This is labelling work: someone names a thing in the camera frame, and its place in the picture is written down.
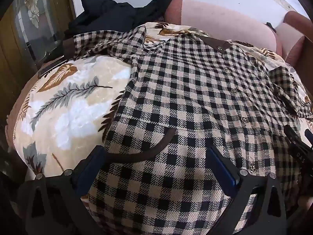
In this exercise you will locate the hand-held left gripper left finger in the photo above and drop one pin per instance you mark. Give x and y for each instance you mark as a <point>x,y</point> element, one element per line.
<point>91,169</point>

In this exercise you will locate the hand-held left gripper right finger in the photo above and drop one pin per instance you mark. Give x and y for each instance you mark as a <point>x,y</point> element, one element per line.
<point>221,169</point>

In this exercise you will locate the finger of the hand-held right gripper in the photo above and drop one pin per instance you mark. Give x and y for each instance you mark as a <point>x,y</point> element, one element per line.
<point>292,134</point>

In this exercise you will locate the black beige checked shirt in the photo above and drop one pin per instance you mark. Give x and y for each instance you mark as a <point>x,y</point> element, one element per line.
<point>190,98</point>

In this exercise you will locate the leaf print plush blanket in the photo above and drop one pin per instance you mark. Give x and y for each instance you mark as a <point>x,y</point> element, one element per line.
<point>73,107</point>

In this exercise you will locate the small black object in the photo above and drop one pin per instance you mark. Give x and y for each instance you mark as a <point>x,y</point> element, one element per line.
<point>271,27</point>

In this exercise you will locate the dark glossy flat slab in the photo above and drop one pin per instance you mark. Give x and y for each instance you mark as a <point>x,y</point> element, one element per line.
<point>50,66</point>

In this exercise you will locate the pink upholstered sofa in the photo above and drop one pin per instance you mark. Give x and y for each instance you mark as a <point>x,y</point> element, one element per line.
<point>220,17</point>

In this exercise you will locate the black clothing pile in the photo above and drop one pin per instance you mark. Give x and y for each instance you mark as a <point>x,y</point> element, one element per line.
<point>110,12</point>

